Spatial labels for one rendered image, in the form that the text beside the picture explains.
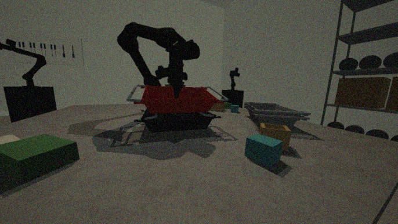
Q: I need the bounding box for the teal rectangular block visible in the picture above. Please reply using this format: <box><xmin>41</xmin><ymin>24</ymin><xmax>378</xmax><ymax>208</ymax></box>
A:
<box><xmin>244</xmin><ymin>134</ymin><xmax>283</xmax><ymax>167</ymax></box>
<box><xmin>231</xmin><ymin>105</ymin><xmax>239</xmax><ymax>113</ymax></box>

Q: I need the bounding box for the orange block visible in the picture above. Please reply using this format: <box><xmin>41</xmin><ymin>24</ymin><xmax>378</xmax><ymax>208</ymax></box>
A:
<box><xmin>210</xmin><ymin>102</ymin><xmax>226</xmax><ymax>111</ymax></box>

